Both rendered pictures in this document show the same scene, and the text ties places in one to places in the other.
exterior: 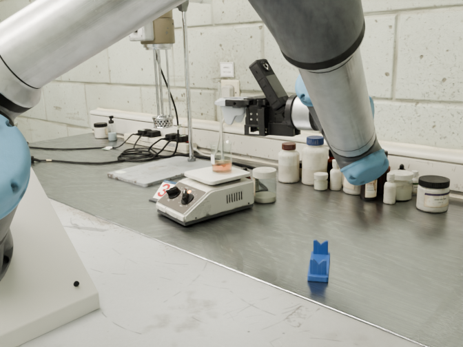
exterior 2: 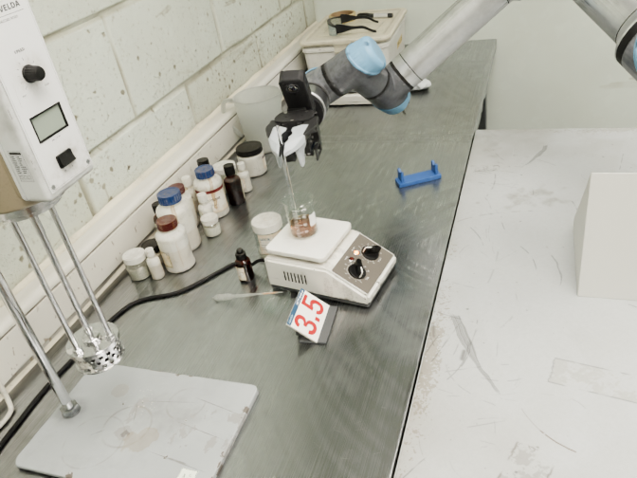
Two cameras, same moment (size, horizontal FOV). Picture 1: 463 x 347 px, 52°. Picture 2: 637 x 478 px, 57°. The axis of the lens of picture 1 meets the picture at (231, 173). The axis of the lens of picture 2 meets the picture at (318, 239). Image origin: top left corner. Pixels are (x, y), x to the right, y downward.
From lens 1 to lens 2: 167 cm
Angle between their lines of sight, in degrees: 98
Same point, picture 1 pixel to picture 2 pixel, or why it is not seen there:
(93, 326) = not seen: hidden behind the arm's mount
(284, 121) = not seen: hidden behind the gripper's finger
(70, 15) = not seen: outside the picture
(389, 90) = (131, 109)
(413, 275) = (396, 154)
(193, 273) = (481, 218)
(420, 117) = (161, 121)
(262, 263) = (432, 200)
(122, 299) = (551, 227)
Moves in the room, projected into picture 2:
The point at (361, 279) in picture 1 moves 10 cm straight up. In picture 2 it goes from (419, 165) to (416, 125)
